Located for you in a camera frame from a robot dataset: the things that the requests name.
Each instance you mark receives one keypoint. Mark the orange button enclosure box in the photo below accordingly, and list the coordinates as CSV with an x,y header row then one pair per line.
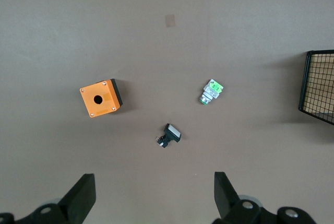
x,y
100,98

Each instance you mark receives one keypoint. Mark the black square white push button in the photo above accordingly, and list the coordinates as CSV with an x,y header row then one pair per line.
x,y
171,134

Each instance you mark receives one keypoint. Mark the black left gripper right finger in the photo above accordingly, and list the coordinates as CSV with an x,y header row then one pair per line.
x,y
227,200

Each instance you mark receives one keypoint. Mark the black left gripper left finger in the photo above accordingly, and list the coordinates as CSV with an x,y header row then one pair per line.
x,y
75,203

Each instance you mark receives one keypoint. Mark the brown tape patch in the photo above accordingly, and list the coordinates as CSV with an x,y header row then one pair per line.
x,y
169,21

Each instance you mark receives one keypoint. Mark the green push button switch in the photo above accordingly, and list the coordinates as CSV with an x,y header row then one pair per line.
x,y
212,91

